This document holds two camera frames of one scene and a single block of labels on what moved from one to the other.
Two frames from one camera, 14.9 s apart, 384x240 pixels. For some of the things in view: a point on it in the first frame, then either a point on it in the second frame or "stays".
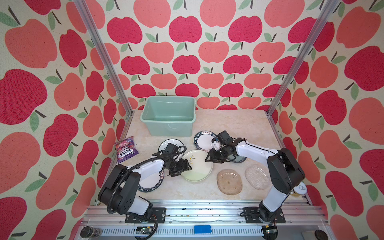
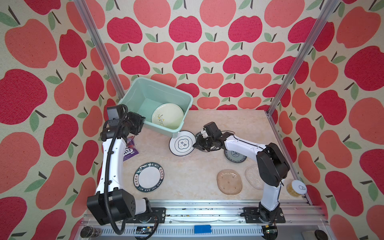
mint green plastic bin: [169, 116] → [143, 95]
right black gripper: [212, 158] → [198, 144]
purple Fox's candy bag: [126, 149] stays
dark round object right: [320, 235] stays
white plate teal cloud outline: [164, 144] → [182, 144]
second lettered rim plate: [151, 183] stays
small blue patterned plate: [239, 158] stays
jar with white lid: [300, 189] stays
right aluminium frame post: [276, 100] stays
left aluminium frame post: [114, 74] stays
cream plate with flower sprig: [201, 170] → [168, 115]
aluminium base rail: [208, 221] stays
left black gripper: [183, 167] → [139, 119]
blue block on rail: [202, 229] stays
